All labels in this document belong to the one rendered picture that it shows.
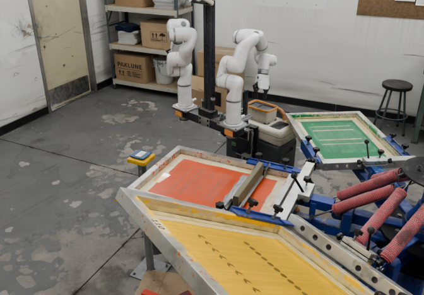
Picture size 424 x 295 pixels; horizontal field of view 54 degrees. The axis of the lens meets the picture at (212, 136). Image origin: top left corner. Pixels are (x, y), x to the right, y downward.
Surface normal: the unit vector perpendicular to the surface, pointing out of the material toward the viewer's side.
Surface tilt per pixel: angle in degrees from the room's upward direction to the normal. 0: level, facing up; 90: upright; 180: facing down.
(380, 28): 90
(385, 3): 90
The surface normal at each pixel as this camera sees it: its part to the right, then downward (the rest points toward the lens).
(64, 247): 0.00, -0.90
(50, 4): 0.90, 0.18
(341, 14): -0.43, 0.40
